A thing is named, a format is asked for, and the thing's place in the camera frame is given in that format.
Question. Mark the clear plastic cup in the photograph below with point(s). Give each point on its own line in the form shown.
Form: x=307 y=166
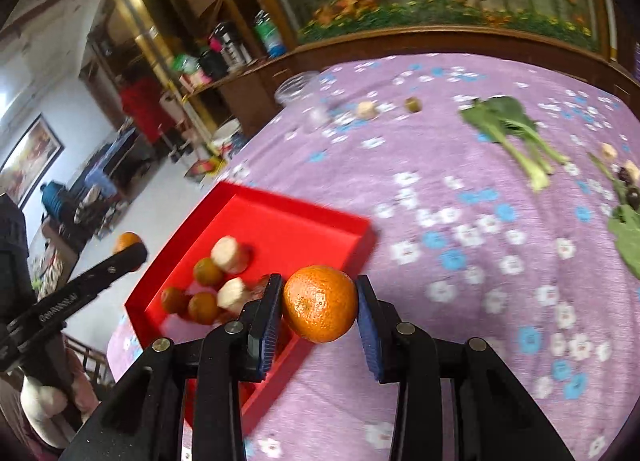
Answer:
x=295 y=88

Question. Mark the red tray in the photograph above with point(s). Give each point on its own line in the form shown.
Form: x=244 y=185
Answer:
x=280 y=226

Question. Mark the white plastic bucket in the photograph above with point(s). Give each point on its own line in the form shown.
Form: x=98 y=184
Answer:
x=227 y=136

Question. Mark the blue covered table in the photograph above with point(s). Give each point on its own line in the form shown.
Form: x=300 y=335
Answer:
x=107 y=161

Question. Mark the small green fruit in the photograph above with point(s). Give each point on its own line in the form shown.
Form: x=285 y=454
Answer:
x=413 y=104

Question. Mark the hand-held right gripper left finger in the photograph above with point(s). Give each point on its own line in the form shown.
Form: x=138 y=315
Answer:
x=267 y=326

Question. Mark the pink cup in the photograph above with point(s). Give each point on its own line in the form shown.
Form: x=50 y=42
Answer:
x=215 y=44

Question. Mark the brown wooden cabinet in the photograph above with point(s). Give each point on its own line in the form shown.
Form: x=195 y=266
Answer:
x=260 y=86

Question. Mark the green leaf vegetable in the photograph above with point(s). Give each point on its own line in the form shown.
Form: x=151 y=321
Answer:
x=627 y=236

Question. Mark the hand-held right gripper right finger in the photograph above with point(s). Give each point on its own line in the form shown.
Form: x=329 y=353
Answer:
x=370 y=336

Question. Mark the black canister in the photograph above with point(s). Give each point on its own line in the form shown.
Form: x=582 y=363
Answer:
x=212 y=63

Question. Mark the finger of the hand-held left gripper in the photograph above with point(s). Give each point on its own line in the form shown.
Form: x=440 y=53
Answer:
x=100 y=276

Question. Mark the brown wooden chair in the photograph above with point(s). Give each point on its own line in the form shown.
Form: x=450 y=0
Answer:
x=92 y=358

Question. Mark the peeled banana piece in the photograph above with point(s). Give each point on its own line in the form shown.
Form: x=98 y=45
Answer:
x=366 y=110
x=229 y=254
x=233 y=292

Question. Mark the framed wall picture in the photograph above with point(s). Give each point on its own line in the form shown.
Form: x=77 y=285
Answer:
x=27 y=156

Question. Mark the purple floral tablecloth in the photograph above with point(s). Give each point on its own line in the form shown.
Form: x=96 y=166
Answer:
x=450 y=291

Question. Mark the green bok choy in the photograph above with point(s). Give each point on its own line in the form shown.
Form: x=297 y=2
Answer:
x=510 y=133

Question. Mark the gold framed wooden doorway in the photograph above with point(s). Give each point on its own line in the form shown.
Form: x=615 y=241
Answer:
x=130 y=16

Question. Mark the black thermos pot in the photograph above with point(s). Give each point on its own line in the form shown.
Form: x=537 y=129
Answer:
x=232 y=46

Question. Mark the green packet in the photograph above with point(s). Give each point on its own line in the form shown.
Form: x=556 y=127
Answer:
x=184 y=61

